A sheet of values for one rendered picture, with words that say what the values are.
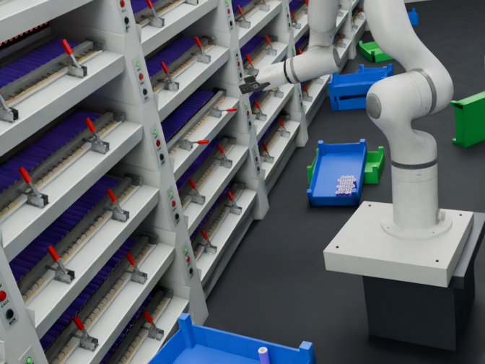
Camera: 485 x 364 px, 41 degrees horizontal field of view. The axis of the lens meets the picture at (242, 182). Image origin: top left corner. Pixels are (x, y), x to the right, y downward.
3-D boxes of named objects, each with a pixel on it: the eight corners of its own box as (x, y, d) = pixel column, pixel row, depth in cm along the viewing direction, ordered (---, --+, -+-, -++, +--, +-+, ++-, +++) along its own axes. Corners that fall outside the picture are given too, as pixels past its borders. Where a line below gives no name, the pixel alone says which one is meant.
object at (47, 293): (159, 201, 186) (161, 159, 179) (35, 344, 136) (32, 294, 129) (95, 183, 190) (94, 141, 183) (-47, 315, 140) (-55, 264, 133)
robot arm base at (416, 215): (458, 211, 183) (457, 149, 176) (444, 243, 168) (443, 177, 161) (391, 205, 192) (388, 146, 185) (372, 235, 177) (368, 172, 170)
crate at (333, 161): (359, 205, 260) (356, 192, 254) (309, 205, 267) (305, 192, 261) (367, 152, 279) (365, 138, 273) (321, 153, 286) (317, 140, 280)
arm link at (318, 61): (296, 50, 209) (291, 65, 202) (334, 37, 203) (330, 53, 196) (306, 71, 213) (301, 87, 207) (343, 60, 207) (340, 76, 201)
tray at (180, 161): (238, 110, 244) (241, 86, 239) (172, 185, 194) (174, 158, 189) (188, 97, 248) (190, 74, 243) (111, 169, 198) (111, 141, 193)
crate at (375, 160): (385, 162, 290) (383, 146, 287) (378, 183, 273) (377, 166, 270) (319, 163, 301) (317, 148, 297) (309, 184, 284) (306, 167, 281)
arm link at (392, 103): (447, 160, 170) (446, 70, 161) (389, 180, 163) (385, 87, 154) (416, 149, 180) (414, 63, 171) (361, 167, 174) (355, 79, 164)
